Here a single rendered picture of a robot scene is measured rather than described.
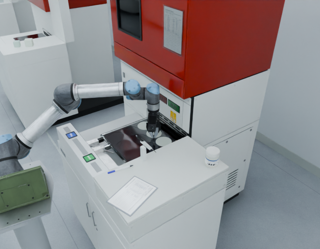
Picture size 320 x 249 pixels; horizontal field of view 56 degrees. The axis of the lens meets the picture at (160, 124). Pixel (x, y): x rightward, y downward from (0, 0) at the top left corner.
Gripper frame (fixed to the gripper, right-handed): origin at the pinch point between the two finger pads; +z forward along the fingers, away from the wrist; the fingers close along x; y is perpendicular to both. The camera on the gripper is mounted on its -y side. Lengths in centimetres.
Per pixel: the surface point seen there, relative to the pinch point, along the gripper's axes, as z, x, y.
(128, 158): 1.4, 13.6, -19.8
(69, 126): -5, 54, 3
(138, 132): 1.3, 10.6, 6.4
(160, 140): 1.3, -4.5, -1.7
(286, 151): 84, -131, 94
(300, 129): 54, -136, 90
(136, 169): -5.2, 7.0, -35.9
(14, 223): 9, 65, -60
